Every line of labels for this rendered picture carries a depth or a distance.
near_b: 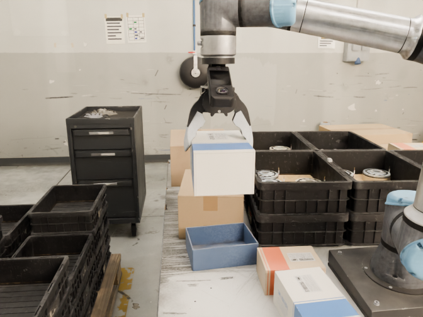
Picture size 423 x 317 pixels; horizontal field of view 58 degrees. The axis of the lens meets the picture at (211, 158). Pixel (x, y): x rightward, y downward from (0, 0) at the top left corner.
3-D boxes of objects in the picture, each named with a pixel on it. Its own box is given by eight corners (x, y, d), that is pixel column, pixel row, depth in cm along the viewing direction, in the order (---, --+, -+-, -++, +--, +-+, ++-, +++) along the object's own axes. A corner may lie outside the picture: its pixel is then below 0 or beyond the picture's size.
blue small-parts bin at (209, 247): (243, 241, 129) (244, 222, 127) (257, 264, 115) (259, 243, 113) (186, 246, 125) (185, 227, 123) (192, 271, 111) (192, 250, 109)
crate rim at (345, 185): (354, 189, 118) (354, 182, 117) (258, 190, 117) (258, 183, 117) (315, 156, 157) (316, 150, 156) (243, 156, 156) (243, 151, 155)
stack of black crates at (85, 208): (99, 294, 191) (92, 211, 179) (38, 297, 189) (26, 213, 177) (112, 253, 230) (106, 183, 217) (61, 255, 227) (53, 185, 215)
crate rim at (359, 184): (447, 188, 119) (449, 181, 118) (354, 189, 118) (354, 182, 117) (387, 155, 157) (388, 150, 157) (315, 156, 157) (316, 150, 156)
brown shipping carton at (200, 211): (242, 239, 130) (243, 195, 125) (178, 239, 130) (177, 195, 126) (238, 205, 158) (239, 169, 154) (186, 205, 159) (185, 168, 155)
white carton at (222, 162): (253, 194, 76) (255, 150, 73) (194, 195, 75) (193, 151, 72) (238, 165, 95) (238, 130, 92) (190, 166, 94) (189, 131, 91)
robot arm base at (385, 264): (445, 287, 96) (452, 253, 92) (389, 292, 94) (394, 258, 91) (409, 253, 110) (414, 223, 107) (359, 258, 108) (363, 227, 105)
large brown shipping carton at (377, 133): (377, 155, 237) (381, 123, 232) (407, 168, 209) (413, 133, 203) (316, 157, 232) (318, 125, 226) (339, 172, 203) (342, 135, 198)
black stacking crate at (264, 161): (350, 217, 121) (353, 183, 118) (257, 219, 120) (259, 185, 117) (313, 178, 159) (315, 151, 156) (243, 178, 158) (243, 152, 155)
